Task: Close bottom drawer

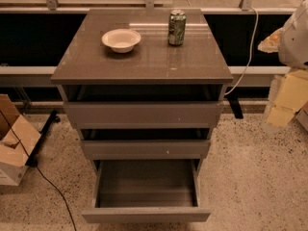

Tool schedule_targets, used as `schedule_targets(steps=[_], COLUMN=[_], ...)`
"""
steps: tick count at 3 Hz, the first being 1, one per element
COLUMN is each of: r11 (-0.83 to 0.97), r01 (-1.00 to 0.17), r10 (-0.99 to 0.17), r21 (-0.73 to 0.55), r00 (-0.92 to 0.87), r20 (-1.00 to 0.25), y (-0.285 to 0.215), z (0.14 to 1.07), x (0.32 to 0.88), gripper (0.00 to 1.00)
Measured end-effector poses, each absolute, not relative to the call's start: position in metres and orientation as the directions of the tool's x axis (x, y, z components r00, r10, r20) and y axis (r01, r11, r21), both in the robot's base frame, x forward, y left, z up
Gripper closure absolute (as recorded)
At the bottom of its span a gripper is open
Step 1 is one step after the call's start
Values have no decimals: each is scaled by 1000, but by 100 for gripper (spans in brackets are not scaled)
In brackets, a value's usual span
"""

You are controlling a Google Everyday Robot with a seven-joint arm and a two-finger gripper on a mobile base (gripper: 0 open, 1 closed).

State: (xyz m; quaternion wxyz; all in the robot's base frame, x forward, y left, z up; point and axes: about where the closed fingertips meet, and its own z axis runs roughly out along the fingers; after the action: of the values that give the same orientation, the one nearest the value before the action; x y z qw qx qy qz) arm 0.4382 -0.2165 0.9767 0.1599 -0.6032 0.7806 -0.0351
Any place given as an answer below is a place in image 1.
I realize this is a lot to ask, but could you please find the grey bottom drawer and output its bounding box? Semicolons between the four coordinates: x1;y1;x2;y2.
83;160;210;223

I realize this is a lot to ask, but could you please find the grey drawer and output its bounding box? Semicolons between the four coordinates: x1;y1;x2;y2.
64;102;222;129
82;128;210;160
83;160;210;223

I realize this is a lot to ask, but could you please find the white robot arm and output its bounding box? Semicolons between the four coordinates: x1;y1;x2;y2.
258;0;308;129

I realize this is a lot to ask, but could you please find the grey drawer cabinet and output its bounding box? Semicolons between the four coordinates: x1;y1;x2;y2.
50;9;234;175

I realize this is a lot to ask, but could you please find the grey middle drawer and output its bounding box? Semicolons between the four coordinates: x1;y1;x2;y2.
82;128;210;160

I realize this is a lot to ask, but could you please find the grey top drawer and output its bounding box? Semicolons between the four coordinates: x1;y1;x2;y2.
64;102;222;129

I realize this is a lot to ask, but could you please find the cardboard box at right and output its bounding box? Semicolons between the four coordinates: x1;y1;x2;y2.
296;102;308;131

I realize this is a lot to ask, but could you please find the green soda can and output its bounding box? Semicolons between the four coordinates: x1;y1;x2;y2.
167;10;187;46

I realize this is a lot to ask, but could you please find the white paper bowl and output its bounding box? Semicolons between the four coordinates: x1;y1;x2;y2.
101;29;141;53

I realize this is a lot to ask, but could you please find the black stand foot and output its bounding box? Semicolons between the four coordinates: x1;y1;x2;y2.
26;110;61;167

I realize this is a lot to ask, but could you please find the open cardboard box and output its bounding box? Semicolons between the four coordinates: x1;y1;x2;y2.
0;94;40;186

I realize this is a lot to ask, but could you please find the white hanging cable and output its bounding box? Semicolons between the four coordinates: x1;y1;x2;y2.
223;7;260;97

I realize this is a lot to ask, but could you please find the black floor cable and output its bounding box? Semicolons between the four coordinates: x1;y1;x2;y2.
0;110;78;231

